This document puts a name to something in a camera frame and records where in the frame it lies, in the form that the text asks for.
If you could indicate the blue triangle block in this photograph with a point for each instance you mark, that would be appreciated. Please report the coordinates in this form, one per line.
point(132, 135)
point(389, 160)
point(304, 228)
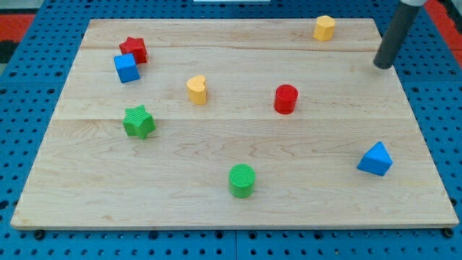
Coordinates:
point(376, 160)

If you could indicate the blue cube block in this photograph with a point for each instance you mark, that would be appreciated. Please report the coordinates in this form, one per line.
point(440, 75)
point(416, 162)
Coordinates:
point(126, 68)

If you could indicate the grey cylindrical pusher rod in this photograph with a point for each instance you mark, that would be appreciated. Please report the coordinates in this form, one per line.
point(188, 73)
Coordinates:
point(395, 35)

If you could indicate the green star block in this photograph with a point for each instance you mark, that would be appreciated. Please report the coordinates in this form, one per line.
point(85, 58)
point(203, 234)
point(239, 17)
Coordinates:
point(138, 122)

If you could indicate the green cylinder block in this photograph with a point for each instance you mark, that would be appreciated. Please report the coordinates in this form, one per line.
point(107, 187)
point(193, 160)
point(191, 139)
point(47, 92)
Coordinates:
point(241, 180)

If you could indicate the yellow hexagon block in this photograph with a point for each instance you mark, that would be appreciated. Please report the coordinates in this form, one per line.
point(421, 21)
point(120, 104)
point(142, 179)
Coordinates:
point(324, 28)

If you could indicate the wooden board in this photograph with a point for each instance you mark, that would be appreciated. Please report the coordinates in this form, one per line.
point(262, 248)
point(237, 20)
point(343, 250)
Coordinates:
point(90, 175)

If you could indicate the red cylinder block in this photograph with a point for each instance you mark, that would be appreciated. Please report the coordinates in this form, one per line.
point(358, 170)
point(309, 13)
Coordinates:
point(285, 99)

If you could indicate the red star block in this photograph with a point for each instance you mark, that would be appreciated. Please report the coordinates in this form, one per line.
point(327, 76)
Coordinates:
point(137, 47)

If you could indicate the yellow heart block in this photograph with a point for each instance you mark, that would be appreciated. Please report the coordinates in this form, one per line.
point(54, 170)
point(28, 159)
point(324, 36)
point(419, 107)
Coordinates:
point(197, 90)

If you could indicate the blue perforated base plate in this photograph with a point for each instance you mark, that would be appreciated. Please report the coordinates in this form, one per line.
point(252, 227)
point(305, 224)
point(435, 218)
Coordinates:
point(34, 76)

